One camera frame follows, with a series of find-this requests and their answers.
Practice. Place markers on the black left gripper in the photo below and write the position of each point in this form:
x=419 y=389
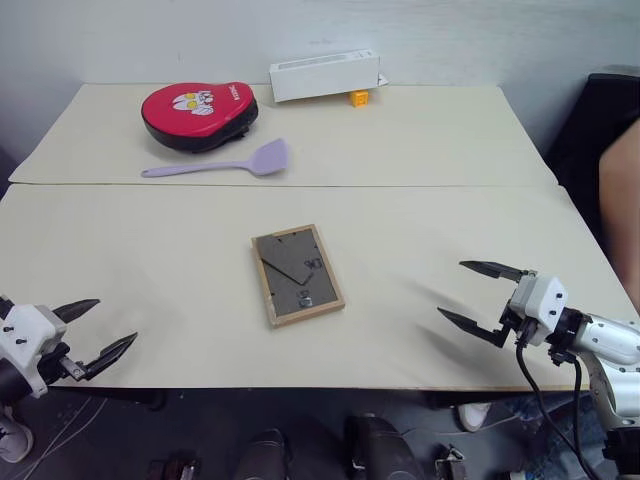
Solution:
x=54 y=367

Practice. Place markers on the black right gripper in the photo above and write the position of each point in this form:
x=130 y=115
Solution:
x=517 y=325

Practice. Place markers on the wooden picture frame face down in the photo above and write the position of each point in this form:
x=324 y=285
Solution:
x=295 y=295

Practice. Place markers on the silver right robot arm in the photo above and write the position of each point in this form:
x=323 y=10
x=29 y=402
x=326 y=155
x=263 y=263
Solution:
x=612 y=337

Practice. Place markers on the white sneaker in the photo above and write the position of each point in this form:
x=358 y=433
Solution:
x=474 y=416
x=12 y=437

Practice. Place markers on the person's blue jeans leg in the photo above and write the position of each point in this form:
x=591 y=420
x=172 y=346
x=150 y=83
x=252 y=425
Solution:
x=547 y=462

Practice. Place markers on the dark rounded shape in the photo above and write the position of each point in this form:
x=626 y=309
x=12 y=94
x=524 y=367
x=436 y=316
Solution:
x=382 y=450

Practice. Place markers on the small yellow block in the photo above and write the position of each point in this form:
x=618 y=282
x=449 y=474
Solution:
x=359 y=98

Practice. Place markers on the red black boxing pad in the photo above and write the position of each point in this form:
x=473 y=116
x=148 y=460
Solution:
x=195 y=112

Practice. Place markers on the purple silicone spatula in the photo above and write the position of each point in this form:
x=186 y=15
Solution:
x=267 y=157

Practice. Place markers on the long white cardboard box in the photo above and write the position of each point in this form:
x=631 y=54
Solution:
x=320 y=77

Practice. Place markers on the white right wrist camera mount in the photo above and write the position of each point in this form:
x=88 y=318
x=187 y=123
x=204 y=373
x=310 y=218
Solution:
x=542 y=295

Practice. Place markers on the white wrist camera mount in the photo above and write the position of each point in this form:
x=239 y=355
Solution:
x=25 y=332
x=542 y=295

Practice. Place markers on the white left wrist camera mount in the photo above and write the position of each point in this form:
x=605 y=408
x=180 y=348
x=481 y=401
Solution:
x=25 y=332

